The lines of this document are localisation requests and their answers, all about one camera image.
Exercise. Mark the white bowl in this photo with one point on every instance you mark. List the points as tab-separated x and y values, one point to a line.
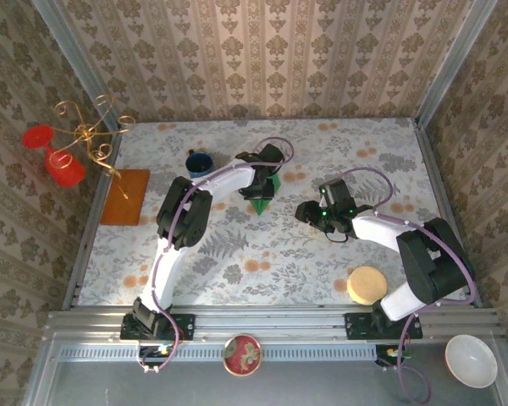
470	359

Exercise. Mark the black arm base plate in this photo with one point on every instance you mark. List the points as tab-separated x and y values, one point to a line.
182	327
360	325

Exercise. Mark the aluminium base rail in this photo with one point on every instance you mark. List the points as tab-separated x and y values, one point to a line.
271	321

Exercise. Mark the round cork coaster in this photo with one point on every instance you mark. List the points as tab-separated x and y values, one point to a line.
366	283

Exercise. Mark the aluminium side rail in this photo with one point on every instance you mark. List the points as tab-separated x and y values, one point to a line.
91	220
432	169

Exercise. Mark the red plastic goblet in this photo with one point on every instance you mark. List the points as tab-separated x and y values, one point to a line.
67	171

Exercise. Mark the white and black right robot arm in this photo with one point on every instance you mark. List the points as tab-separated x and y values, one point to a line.
377	230

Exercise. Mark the small controller circuit board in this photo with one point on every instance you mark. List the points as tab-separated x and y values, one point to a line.
156	353
391	354

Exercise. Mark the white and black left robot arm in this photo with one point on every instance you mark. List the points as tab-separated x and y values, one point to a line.
228	179

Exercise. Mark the red floral bowl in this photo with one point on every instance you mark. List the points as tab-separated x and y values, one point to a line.
242	355

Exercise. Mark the blue enamel mug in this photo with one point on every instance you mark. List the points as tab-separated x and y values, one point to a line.
197	165

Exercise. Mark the green paper sheet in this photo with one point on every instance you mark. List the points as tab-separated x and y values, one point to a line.
260	207

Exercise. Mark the floral patterned table cover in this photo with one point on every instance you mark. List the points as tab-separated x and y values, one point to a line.
300	279

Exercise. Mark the aluminium frame post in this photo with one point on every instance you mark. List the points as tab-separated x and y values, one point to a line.
459	51
70	51

